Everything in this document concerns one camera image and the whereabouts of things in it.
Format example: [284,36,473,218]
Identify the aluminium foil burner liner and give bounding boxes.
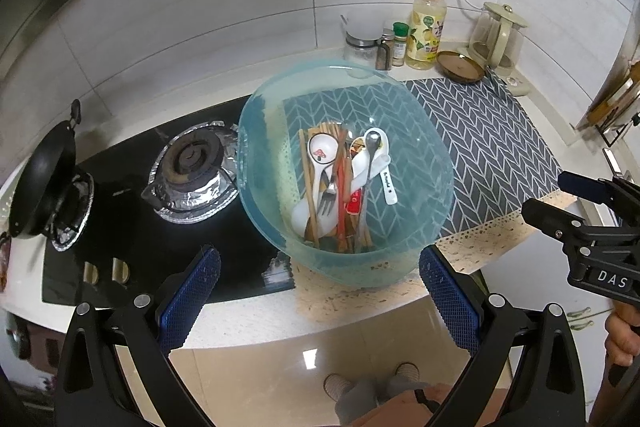
[50,172,96,254]
[141,121,242,225]

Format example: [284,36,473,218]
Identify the pile of mixed utensils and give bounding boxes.
[307,122,373,255]

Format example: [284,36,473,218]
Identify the blue transparent plastic basin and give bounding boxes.
[237,61,456,290]

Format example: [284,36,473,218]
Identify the metal fork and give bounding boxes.
[317,157,341,216]

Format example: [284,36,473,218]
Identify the cream glass kettle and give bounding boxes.
[469,2,528,78]

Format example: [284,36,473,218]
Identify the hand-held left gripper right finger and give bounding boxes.
[419,246,588,427]

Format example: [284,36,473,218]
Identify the glass jar frosted lid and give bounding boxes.
[342,13,383,80]

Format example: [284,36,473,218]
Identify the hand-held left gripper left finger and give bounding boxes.
[52,244,223,427]

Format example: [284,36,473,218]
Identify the white ceramic spoon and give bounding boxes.
[350,149,399,206]

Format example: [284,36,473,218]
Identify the orange-red chopstick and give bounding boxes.
[336,131,352,254]

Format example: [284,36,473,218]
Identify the brown ceramic plate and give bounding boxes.
[436,50,488,84]

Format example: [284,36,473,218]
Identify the person's left striped slipper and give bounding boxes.
[324,372,353,403]

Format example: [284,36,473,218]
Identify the yellow dish soap bottle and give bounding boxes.
[406,0,448,70]

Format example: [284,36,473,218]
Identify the black gas stove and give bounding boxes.
[40,99,296,308]

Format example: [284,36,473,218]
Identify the person's right hand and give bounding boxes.
[604,307,640,390]

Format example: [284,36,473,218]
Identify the metal lid spice jar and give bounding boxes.
[376,28,396,72]

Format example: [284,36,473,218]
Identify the cream kettle base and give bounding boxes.
[492,69,531,96]

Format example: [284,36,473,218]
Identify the wooden spatula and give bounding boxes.
[298,129,321,242]

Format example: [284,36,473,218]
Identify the grey herringbone mat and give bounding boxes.
[280,74,581,293]

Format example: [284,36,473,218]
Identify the person's grey trousers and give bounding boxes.
[334,374,431,425]

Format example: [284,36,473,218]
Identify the person's brown top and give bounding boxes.
[370,382,506,427]

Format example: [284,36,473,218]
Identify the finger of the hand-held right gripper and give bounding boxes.
[557,171,618,204]
[522,198,586,253]

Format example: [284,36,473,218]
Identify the mushroom print ceramic spoon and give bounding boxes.
[291,132,343,239]

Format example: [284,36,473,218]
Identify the green lid spice jar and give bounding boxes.
[391,22,411,68]

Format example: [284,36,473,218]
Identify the red ceramic spoon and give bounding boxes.
[345,137,371,214]

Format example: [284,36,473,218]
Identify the black wok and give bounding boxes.
[7,99,83,240]

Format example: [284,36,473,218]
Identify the metal spoon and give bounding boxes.
[357,129,383,218]

